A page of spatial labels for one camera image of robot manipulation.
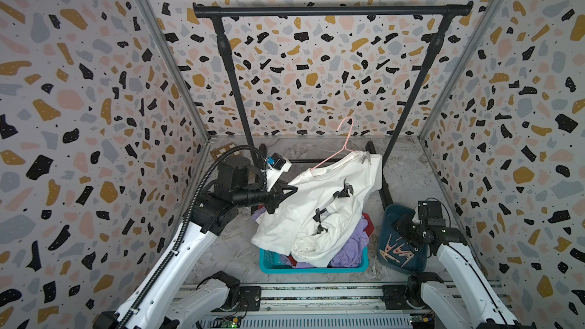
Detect teal laundry basket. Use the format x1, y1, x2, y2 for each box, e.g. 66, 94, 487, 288
259, 248, 369, 274

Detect white printed t-shirt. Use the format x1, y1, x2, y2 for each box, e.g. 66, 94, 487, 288
251, 151, 382, 255

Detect purple garment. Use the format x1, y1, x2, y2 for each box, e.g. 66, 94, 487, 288
280, 215, 370, 268

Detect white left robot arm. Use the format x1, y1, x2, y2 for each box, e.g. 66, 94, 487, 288
93, 146, 297, 328

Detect pink wire hanger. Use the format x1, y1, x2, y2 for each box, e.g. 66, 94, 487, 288
309, 116, 356, 172

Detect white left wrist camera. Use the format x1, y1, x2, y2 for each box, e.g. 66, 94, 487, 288
266, 153, 292, 191

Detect aluminium corner profile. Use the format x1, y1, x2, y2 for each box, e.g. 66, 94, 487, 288
136, 0, 210, 143
417, 0, 505, 143

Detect dark teal clothespin bin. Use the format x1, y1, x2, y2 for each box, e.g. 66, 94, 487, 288
376, 203, 427, 275

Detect red garment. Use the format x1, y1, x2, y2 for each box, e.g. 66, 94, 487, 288
362, 213, 375, 237

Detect aluminium corner profile right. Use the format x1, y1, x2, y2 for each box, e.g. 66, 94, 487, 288
417, 0, 505, 143

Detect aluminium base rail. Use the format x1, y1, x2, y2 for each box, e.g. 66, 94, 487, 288
125, 282, 508, 329

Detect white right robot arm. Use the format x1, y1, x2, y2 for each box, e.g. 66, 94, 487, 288
392, 201, 525, 328

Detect aluminium corner profile left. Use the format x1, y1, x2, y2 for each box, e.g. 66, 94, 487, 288
136, 0, 210, 143

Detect wooden chessboard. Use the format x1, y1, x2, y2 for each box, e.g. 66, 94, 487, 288
210, 143, 236, 161

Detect dark grey clothes rack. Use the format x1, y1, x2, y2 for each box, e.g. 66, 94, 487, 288
193, 2, 475, 211

